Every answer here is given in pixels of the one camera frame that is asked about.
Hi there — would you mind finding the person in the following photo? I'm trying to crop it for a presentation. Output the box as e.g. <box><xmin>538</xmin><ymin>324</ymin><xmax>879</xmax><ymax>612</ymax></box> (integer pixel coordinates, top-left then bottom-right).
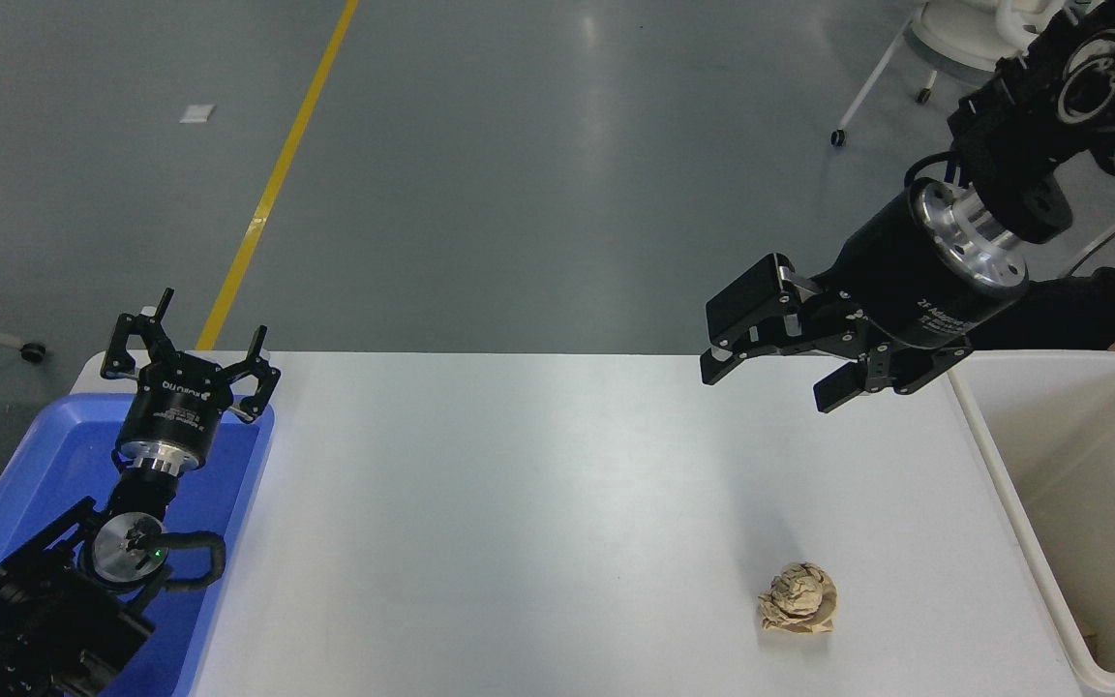
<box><xmin>964</xmin><ymin>205</ymin><xmax>1115</xmax><ymax>379</ymax></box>

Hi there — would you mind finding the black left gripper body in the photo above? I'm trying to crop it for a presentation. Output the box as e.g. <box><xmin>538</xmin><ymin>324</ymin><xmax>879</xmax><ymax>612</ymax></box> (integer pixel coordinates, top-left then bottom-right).
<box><xmin>116</xmin><ymin>351</ymin><xmax>238</xmax><ymax>457</ymax></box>

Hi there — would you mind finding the white wheeled chair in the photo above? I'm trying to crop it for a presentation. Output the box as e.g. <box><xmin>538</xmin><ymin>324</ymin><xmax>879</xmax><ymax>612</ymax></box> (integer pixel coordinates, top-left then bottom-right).
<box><xmin>830</xmin><ymin>0</ymin><xmax>1073</xmax><ymax>148</ymax></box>

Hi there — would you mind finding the blue plastic tray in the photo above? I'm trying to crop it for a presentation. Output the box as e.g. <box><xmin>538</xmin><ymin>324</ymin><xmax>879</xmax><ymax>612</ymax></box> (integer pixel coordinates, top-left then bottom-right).
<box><xmin>0</xmin><ymin>392</ymin><xmax>276</xmax><ymax>697</ymax></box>

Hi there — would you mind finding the tan paper ball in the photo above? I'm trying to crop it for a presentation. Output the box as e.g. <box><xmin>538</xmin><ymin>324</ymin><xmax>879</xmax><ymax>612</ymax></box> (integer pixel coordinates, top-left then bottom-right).
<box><xmin>758</xmin><ymin>561</ymin><xmax>838</xmax><ymax>636</ymax></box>

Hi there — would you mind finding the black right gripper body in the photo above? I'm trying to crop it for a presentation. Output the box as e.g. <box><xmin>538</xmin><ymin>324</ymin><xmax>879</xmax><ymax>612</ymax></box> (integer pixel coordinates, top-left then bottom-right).
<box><xmin>812</xmin><ymin>190</ymin><xmax>1017</xmax><ymax>380</ymax></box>

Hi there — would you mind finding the large pale plastic bin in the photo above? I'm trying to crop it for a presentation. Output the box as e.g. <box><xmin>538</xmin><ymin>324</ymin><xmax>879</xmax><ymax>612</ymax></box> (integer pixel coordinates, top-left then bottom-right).
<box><xmin>948</xmin><ymin>350</ymin><xmax>1115</xmax><ymax>696</ymax></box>

